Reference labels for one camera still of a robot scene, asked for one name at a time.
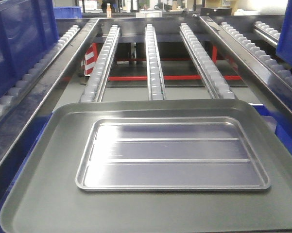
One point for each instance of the small silver ribbed tray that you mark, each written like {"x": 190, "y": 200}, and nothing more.
{"x": 170, "y": 154}

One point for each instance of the large grey serving tray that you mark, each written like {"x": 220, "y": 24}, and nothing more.
{"x": 46, "y": 199}

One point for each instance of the blue bin under tray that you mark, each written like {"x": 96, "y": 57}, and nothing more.
{"x": 276, "y": 127}

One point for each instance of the centre roller track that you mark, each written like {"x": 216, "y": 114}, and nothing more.
{"x": 155, "y": 78}

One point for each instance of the roller track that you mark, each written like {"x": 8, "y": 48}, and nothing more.
{"x": 212, "y": 79}
{"x": 155, "y": 78}
{"x": 14, "y": 93}
{"x": 261, "y": 55}
{"x": 94, "y": 90}

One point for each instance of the orange sauce bottle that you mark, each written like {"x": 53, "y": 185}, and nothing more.
{"x": 109, "y": 10}

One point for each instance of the far left roller track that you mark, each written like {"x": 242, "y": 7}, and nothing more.
{"x": 14, "y": 93}

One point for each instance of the blue bin upper left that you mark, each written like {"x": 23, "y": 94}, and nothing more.
{"x": 27, "y": 32}

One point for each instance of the far right roller track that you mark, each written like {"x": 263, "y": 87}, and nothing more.
{"x": 261, "y": 55}

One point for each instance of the blue bin upper right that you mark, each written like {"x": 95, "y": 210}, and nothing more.
{"x": 284, "y": 47}

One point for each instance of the red floor frame bar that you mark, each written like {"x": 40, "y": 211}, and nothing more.
{"x": 169, "y": 77}

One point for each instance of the red white striped post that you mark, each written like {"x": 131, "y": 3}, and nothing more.
{"x": 90, "y": 59}

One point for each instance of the right steel divider rail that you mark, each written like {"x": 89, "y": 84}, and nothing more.
{"x": 272, "y": 91}

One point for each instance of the steel divider rail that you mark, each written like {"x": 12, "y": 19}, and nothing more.
{"x": 14, "y": 123}
{"x": 272, "y": 91}

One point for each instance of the left steel divider rail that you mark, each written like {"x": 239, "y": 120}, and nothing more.
{"x": 14, "y": 123}

